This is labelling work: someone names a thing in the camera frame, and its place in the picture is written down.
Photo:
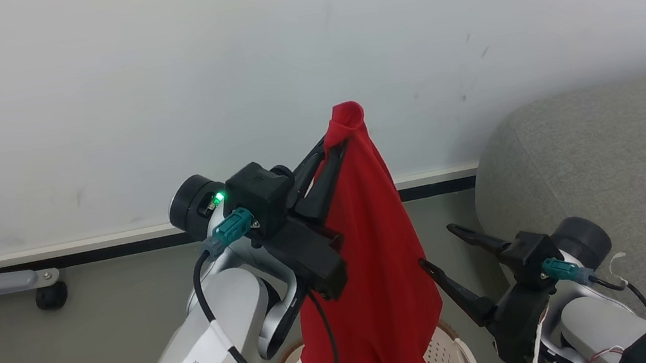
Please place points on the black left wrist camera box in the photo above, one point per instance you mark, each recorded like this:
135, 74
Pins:
260, 192

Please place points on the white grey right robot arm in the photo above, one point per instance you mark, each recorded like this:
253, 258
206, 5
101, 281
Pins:
593, 320

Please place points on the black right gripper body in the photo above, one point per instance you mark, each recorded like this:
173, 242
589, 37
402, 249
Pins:
520, 322

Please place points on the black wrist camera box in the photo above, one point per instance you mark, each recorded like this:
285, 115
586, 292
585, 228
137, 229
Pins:
260, 192
529, 256

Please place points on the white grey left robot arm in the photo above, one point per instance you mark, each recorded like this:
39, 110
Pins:
216, 325

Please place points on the black caster wheel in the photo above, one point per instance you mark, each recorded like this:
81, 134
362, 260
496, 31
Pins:
51, 296

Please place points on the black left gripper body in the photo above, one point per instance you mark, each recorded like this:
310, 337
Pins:
309, 260

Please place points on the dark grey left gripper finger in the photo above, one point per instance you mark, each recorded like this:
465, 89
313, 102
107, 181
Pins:
326, 181
310, 156

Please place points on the white and black baseboard strip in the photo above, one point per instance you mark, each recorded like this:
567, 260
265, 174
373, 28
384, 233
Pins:
114, 243

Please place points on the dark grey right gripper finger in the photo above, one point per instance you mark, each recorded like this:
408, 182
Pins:
477, 238
458, 292

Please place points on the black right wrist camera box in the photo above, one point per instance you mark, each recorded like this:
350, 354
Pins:
529, 256

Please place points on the grey fabric sofa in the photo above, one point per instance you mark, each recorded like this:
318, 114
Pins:
627, 161

